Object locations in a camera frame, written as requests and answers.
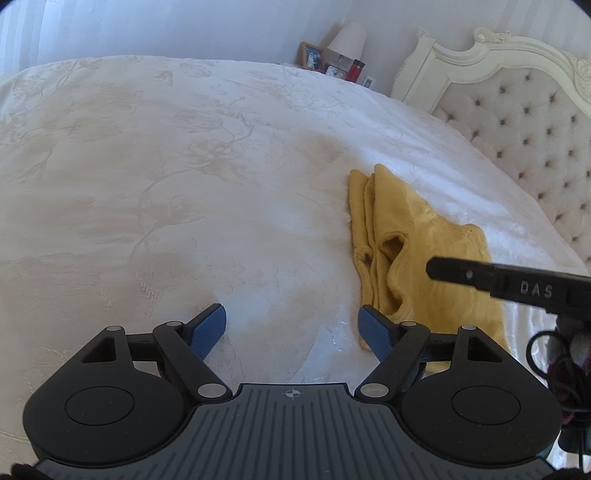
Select mustard yellow knit sweater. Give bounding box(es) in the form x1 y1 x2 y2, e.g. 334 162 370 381
349 165 507 347

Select white floral bedspread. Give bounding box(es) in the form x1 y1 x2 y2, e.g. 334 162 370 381
1 56 585 469

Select cream tufted headboard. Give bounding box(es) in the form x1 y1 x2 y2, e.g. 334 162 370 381
391 27 590 264

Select white table lamp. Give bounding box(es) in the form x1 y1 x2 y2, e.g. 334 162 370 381
327 21 367 68

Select black cable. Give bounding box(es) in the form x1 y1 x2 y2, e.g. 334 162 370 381
526 317 591 474

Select white wall outlet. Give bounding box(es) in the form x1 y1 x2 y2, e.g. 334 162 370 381
363 77 375 89

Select small silver picture frame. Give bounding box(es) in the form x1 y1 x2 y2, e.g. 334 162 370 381
325 64 348 79

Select wooden picture frame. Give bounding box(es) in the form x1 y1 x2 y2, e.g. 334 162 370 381
298 42 324 73

